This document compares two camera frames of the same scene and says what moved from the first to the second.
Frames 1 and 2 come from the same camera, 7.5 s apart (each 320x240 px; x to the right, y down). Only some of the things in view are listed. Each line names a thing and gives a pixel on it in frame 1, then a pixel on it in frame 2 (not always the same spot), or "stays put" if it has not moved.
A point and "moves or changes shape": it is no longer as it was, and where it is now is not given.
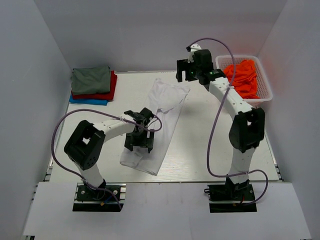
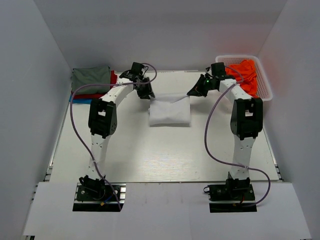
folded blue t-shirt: [86, 101] stays put
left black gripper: [147, 142] → [144, 94]
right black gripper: [183, 65] → [198, 90]
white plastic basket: [263, 89] stays put
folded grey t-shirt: [90, 80] stays put
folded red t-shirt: [108, 96] stays put
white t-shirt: [166, 102] moves or changes shape
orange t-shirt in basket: [245, 79] stays put
